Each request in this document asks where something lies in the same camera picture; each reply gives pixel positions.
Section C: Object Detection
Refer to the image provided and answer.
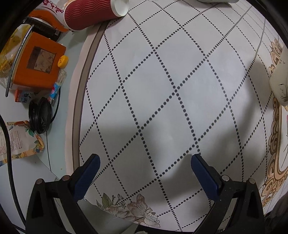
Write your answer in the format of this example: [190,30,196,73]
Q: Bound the white cup with ink print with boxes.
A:
[269,45,288,106]

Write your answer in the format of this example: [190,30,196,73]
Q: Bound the red ribbed paper cup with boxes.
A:
[64,0,129,31]

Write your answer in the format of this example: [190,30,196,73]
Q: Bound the grey cylindrical cup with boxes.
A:
[198,0,239,4]

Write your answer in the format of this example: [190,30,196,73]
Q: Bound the printed paper packet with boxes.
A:
[6,120,45,160]

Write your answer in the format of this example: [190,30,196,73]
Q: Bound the small blue red carton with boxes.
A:
[48,82,60,105]

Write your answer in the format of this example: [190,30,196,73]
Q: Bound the orange square box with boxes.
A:
[10,32,66,91]

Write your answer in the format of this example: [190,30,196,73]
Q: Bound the small yellow cap bottle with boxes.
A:
[57,55,69,86]

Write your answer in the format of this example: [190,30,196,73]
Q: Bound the yellow plastic bag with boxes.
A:
[1,24,31,74]

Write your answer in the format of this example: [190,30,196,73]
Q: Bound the black remote control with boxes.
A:
[22,17,62,41]

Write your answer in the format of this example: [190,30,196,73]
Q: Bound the white orange printed bag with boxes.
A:
[28,0,69,33]

